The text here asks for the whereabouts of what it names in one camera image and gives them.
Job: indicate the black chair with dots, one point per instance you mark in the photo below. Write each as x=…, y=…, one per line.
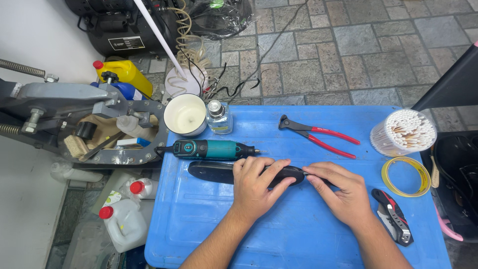
x=453, y=82

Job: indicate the small white jug red cap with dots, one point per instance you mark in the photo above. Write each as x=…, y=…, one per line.
x=143, y=188

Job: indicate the large white jug red cap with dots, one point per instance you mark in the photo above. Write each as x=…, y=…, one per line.
x=125, y=226

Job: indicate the white cup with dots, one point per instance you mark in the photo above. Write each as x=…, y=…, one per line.
x=185, y=114

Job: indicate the yellow jerrycan red cap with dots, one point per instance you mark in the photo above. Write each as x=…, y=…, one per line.
x=129, y=73

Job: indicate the black plastic bag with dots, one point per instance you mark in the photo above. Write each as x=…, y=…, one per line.
x=220, y=17

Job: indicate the yellow tape roll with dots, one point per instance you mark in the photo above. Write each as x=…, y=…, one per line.
x=386, y=181

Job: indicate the black bin with shoes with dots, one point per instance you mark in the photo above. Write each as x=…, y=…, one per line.
x=455, y=175

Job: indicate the clear tub of cotton swabs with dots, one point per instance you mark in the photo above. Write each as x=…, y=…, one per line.
x=403, y=132

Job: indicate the white plastic bottle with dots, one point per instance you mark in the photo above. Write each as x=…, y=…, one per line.
x=76, y=173

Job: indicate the clear glass bottle silver cap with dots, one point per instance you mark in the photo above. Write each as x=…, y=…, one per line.
x=219, y=119

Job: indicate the black shoe sole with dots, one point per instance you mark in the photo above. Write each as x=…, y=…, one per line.
x=213, y=173

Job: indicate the blue plastic bottle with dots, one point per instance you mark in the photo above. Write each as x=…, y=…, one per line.
x=129, y=90

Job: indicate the red black utility knife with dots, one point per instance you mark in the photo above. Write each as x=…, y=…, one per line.
x=392, y=218

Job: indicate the translucent squeeze bottle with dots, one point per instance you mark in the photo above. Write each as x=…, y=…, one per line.
x=130, y=127

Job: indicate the white round base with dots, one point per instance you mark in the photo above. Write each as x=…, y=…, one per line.
x=186, y=84

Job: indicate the blue white box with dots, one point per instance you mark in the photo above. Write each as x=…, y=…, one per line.
x=132, y=142

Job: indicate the grey metal press machine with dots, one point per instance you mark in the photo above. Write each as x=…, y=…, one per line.
x=67, y=97

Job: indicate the person's right hand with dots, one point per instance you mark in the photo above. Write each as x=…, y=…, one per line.
x=345, y=196

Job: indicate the black air compressor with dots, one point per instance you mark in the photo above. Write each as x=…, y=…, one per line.
x=115, y=26

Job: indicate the beige shoehorn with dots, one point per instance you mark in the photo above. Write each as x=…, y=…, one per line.
x=435, y=172

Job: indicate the white pole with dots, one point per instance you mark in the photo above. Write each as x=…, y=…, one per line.
x=158, y=35

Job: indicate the wooden brush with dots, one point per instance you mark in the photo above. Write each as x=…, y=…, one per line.
x=76, y=146

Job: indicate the teal rotary tool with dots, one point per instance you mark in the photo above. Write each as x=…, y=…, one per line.
x=213, y=149

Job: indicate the person's left hand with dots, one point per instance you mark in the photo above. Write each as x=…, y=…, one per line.
x=252, y=190

